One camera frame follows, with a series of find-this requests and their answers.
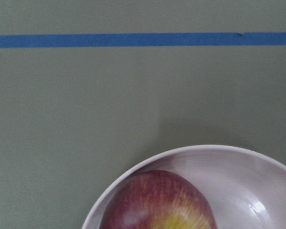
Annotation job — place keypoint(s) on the pink plate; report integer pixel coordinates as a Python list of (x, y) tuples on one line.
[(245, 189)]

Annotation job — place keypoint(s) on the red apple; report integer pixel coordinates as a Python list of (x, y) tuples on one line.
[(158, 200)]

